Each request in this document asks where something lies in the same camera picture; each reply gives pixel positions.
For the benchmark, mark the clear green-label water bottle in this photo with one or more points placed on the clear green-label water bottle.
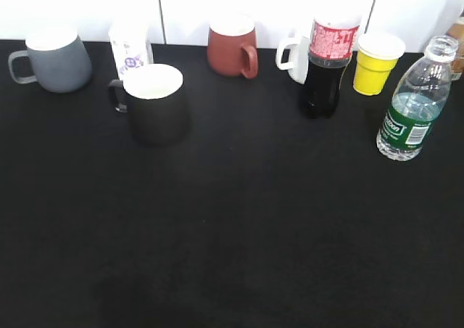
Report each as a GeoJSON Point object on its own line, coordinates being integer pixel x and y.
{"type": "Point", "coordinates": [417, 101]}

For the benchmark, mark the yellow paper cup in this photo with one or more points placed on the yellow paper cup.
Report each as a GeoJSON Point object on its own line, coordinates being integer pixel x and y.
{"type": "Point", "coordinates": [377, 55]}

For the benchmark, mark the black mug white inside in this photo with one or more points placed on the black mug white inside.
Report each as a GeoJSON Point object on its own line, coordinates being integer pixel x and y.
{"type": "Point", "coordinates": [154, 99]}

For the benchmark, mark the red-brown ceramic mug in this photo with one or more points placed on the red-brown ceramic mug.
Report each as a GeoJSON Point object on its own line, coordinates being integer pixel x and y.
{"type": "Point", "coordinates": [232, 45]}

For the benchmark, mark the white ceramic mug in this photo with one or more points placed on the white ceramic mug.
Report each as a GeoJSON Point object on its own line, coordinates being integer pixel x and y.
{"type": "Point", "coordinates": [292, 54]}

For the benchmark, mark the red-label cola bottle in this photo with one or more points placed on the red-label cola bottle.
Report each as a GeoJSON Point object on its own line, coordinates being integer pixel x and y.
{"type": "Point", "coordinates": [330, 51]}

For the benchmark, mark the white blueberry milk carton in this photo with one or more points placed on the white blueberry milk carton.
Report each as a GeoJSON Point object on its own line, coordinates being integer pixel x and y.
{"type": "Point", "coordinates": [130, 45]}

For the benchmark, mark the grey ceramic mug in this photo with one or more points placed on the grey ceramic mug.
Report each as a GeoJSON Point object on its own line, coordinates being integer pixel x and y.
{"type": "Point", "coordinates": [58, 58]}

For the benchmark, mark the brown item at edge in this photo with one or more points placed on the brown item at edge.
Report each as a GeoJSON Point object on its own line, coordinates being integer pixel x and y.
{"type": "Point", "coordinates": [456, 31]}

